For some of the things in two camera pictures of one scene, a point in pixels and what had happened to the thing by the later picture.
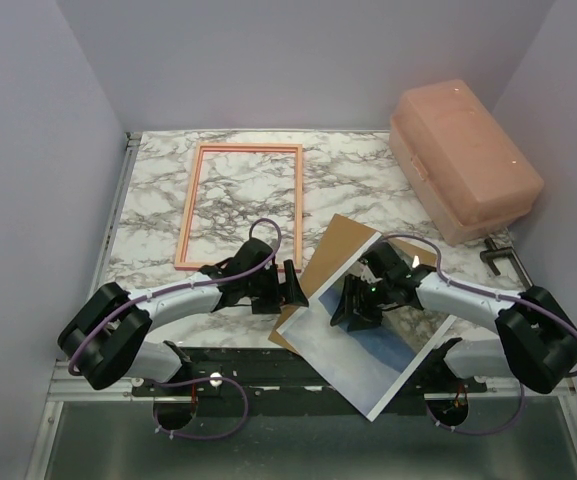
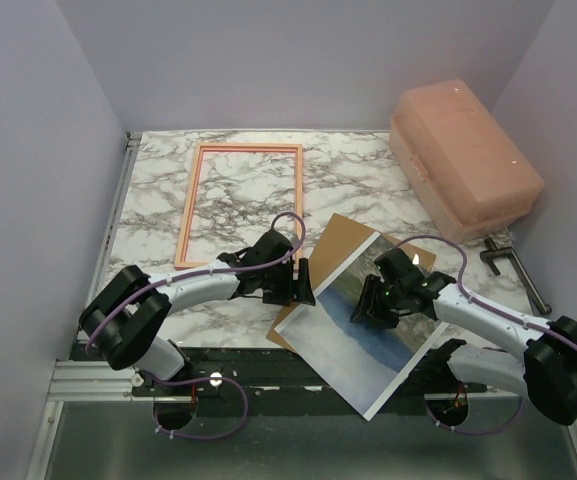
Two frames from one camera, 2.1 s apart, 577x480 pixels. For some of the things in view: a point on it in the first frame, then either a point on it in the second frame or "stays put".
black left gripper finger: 293,287 -> 305,292
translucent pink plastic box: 470,176 stays put
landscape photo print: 364,366 stays put
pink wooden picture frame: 201,147 stays put
